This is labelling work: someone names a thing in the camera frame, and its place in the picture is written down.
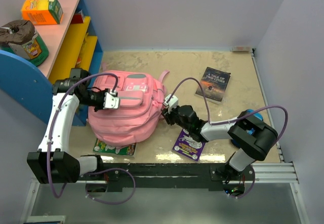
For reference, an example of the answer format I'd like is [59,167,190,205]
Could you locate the blue pink yellow shelf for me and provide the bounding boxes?
[1,0,103,124]

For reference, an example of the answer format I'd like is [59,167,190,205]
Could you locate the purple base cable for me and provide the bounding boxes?
[227,168,257,199]
[85,167,137,205]

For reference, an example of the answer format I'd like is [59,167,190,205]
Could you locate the brown topped green canister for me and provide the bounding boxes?
[1,20,49,66]

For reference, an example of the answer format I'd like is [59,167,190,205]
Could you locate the pink student backpack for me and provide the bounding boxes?
[88,70,168,147]

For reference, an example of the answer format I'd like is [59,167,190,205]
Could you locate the green paperback book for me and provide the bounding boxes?
[93,139,136,158]

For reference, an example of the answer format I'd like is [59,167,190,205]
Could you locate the purple paperback book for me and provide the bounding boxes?
[173,129,205,162]

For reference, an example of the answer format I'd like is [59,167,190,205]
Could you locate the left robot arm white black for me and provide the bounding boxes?
[27,68,108,184]

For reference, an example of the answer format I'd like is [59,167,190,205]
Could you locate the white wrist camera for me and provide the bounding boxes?
[163,94,179,108]
[103,91,120,110]

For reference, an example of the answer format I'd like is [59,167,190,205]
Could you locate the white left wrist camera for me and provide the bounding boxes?
[103,91,120,110]

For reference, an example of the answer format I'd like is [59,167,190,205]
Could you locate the small pink white eraser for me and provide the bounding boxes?
[230,46,252,53]

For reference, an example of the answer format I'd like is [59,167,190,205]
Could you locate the dark novel Two Cities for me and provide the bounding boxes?
[200,67,231,104]

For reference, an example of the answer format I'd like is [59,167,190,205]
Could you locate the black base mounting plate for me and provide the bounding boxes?
[78,163,242,192]

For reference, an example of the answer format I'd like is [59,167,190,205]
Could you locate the red item on shelf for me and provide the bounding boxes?
[71,10,85,24]

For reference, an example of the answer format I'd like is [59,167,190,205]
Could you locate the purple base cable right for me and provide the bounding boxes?
[227,168,257,199]

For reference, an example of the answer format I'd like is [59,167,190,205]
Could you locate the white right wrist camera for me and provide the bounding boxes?
[163,94,179,108]

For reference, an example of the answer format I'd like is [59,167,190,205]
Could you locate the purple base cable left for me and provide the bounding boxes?
[85,167,137,205]

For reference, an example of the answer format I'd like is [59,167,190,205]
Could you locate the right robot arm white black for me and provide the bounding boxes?
[161,105,278,180]

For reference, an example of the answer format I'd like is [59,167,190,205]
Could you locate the blue pencil case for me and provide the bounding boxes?
[231,109,264,148]

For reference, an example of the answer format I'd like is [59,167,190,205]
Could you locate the orange green juice box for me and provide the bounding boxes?
[21,0,63,25]

